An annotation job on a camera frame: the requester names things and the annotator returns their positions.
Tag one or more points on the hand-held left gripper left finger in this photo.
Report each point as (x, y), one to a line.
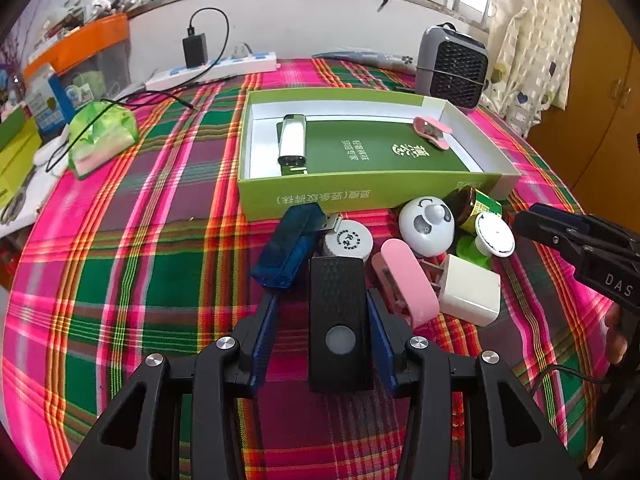
(265, 332)

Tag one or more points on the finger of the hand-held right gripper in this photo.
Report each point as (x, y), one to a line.
(542, 227)
(565, 211)

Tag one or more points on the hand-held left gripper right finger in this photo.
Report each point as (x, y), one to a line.
(381, 340)

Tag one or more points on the black rectangular button device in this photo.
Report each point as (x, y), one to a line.
(340, 300)

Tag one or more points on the pink stapler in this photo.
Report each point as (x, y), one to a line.
(405, 280)

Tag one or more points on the brown jar green label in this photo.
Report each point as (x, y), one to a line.
(472, 207)

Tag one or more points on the blue translucent usb device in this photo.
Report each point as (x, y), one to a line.
(287, 250)

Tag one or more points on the white usb charger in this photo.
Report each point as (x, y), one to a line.
(472, 292)

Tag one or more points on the green cardboard box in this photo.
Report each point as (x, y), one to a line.
(360, 195)

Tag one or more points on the person's right hand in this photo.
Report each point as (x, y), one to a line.
(617, 335)

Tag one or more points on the white round cap green base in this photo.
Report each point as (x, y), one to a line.
(495, 235)

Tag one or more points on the white round printed container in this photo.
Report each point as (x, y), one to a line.
(350, 242)

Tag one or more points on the white round panda toy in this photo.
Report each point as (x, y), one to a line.
(425, 225)

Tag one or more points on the wooden wardrobe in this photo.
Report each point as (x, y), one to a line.
(600, 85)

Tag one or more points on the plaid cloth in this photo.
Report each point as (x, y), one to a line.
(150, 270)

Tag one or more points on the pink clip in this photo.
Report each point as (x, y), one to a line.
(432, 132)

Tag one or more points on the patterned curtain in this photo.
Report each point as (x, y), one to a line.
(535, 35)

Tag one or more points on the grey desktop heater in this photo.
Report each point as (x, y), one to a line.
(452, 67)

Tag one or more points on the white silver lighter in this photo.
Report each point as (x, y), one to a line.
(292, 137)

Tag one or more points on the grey floral cloth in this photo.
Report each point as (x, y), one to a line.
(370, 58)

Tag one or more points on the green tissue packet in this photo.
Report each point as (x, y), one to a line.
(100, 135)

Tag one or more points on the white power strip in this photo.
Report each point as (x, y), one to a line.
(220, 67)

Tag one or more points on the scissors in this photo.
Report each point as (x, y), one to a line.
(12, 207)

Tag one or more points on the black power adapter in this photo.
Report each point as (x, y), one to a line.
(195, 50)

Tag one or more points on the stack of green boxes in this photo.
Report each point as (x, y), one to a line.
(17, 150)

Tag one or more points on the blue white carton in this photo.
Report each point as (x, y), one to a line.
(45, 100)

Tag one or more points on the orange lidded plastic bin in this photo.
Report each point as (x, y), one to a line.
(85, 40)

